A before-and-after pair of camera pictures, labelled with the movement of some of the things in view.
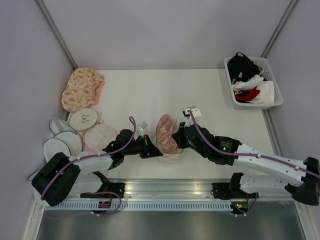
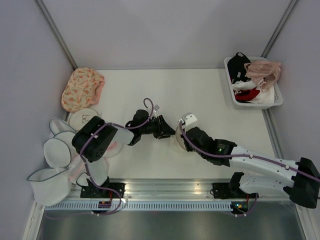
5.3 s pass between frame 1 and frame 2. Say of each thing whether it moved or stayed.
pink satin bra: moved
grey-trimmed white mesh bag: stayed
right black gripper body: stayed
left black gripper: moved
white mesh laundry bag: moved
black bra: stayed
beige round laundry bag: stayed
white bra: stayed
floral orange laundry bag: stayed
